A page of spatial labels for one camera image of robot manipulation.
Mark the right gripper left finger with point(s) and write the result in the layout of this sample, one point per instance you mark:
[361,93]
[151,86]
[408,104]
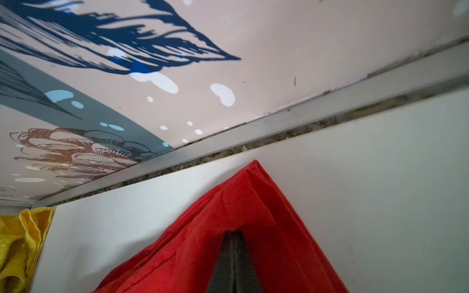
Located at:
[223,277]

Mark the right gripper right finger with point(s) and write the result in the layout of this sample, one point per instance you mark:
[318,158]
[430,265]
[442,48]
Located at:
[245,279]

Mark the red shorts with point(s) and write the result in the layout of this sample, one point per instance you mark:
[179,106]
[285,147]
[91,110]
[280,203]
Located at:
[285,256]

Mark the yellow shorts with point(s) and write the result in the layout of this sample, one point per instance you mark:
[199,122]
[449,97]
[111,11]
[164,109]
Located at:
[22,239]

